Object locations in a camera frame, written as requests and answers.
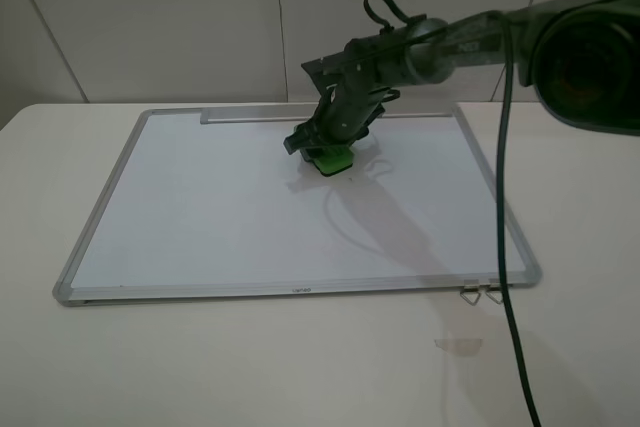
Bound clear tape piece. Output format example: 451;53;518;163
434;338;483;357

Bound black hanging cable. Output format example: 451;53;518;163
494;11;544;427

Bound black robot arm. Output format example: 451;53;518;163
284;0;639;161

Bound left metal hanging hook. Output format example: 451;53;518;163
460;282;482;306

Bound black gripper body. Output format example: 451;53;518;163
283;85;386;154

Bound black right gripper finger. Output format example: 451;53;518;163
349;127;369;146

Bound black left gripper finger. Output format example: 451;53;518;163
300;147;325;163

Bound green whiteboard eraser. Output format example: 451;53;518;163
310;146;354;177

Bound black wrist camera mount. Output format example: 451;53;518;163
301;52;367;100

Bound white aluminium-framed whiteboard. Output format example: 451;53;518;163
52;102;544;307

